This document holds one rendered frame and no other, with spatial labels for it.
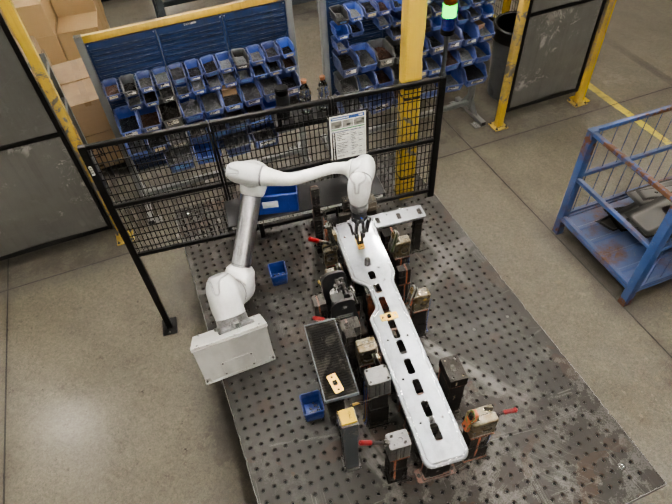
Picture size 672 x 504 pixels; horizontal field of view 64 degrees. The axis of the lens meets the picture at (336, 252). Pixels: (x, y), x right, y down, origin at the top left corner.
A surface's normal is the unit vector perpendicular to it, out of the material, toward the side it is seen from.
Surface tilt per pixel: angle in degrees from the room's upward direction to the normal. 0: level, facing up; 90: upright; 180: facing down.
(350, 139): 90
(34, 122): 91
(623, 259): 0
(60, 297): 0
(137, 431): 0
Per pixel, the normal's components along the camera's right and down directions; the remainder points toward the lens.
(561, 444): -0.05, -0.67
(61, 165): 0.37, 0.69
